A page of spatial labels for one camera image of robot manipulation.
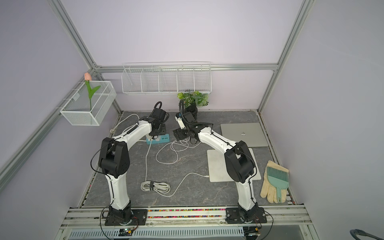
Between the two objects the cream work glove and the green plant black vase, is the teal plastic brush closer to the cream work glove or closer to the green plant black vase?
the cream work glove

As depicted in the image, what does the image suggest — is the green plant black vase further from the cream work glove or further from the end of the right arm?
the cream work glove

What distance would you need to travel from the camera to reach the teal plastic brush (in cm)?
83

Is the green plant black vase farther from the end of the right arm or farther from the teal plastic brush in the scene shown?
the teal plastic brush

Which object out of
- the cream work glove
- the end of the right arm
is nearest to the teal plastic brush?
the cream work glove
